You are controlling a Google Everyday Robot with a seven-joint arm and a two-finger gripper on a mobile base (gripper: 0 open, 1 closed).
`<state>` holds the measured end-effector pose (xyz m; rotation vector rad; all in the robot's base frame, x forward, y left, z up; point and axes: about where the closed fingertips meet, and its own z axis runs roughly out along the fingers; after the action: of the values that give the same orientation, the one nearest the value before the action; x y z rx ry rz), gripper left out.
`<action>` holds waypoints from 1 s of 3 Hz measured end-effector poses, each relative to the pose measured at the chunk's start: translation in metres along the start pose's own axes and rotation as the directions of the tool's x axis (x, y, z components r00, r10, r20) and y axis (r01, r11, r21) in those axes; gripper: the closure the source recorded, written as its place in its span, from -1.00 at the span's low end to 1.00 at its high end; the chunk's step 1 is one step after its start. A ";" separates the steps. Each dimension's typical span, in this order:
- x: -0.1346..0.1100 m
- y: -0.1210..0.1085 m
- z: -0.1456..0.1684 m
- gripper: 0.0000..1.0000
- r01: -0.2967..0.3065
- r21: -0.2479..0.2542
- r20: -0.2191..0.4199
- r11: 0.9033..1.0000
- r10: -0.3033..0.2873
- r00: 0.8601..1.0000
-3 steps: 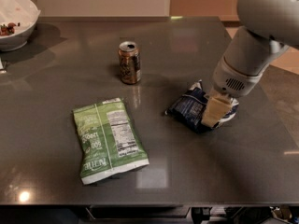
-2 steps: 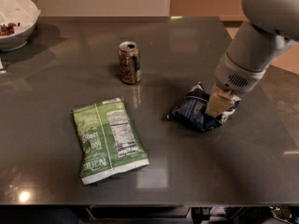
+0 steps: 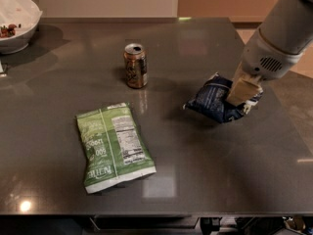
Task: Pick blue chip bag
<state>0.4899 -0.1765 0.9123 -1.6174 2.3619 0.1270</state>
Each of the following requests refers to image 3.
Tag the green chip bag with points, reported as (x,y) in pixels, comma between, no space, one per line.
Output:
(113,147)

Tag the food pieces in bowl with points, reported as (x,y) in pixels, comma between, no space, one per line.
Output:
(8,30)

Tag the brown soda can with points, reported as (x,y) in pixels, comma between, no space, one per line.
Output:
(135,60)

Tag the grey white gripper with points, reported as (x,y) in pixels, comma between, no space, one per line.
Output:
(265,60)

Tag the white bowl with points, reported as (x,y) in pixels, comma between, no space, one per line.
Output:
(25,15)

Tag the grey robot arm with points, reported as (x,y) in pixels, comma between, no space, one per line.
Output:
(289,18)

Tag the blue chip bag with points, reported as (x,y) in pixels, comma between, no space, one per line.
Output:
(210,101)

